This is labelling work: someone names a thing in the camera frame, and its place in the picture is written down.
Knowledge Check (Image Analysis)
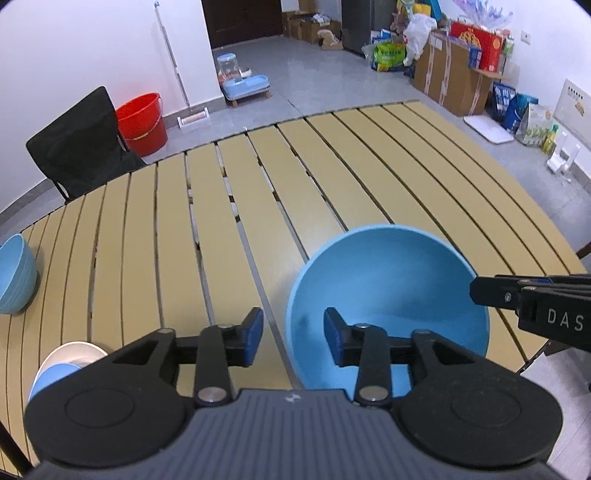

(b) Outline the white plastic bag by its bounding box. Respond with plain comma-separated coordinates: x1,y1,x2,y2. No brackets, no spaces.
403,13,437,63

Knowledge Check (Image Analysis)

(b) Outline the black folding chair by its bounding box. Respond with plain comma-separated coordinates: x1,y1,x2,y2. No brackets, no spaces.
25,86,147,204

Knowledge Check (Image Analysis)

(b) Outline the white printed box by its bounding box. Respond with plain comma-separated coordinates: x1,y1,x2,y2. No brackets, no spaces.
551,78,591,137

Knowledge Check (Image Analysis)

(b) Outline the red gift box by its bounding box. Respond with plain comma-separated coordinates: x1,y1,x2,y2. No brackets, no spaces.
450,21,504,72

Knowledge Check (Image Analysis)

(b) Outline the grey refrigerator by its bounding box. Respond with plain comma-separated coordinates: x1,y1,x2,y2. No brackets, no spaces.
341,0,374,56

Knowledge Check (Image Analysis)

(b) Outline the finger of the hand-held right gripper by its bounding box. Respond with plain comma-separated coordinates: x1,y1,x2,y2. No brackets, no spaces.
468,274,551,318

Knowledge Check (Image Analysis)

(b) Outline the red bucket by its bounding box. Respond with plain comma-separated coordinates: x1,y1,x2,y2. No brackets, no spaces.
115,93,168,158

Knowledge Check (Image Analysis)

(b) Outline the shallow blue plate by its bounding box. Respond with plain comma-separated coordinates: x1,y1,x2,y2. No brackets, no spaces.
28,362,85,403

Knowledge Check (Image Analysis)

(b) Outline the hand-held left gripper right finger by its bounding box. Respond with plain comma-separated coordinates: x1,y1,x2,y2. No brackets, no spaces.
324,308,478,407

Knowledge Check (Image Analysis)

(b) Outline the white plastic stand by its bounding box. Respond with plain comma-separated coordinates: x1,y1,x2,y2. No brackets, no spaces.
547,130,583,175

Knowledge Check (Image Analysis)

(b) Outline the dark brown door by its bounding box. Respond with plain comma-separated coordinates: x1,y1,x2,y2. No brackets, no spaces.
202,0,284,49

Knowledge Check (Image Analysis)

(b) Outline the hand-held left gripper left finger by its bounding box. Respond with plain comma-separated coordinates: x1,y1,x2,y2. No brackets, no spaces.
108,307,265,407

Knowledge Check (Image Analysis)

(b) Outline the blue pet food bag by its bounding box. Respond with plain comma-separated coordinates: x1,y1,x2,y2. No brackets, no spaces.
492,82,539,132

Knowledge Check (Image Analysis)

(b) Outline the white flat scale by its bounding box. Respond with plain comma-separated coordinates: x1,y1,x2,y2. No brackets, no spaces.
464,114,515,145

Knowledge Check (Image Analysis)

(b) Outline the deep blue bowl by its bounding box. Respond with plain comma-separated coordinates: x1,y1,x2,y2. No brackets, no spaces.
285,224,491,403
0,234,39,315

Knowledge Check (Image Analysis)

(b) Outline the white green bag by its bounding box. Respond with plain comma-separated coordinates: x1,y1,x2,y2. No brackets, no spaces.
516,102,554,146

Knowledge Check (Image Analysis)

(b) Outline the cream plate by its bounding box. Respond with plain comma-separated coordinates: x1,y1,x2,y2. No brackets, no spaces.
34,340,109,393

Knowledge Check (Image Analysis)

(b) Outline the tan cat scratcher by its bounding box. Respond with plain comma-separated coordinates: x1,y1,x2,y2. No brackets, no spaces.
318,28,343,51

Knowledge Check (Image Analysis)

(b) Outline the blue pet water dispenser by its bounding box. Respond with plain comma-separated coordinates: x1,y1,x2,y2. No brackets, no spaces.
216,53,272,107

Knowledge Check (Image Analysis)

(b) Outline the purple paper decoration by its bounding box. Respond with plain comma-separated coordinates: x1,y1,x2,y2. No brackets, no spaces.
455,0,513,28

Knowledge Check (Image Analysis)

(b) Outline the large cardboard box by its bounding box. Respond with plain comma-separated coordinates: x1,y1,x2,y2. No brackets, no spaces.
413,30,504,116

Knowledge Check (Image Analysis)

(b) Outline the green pet food bag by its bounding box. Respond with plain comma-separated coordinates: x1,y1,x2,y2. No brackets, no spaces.
373,41,407,72

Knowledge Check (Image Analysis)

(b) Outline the folding table leg frame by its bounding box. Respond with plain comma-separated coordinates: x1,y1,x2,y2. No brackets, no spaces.
517,342,559,374

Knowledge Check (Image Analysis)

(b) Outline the white flat mop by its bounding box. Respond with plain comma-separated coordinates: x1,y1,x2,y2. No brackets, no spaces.
154,1,211,129

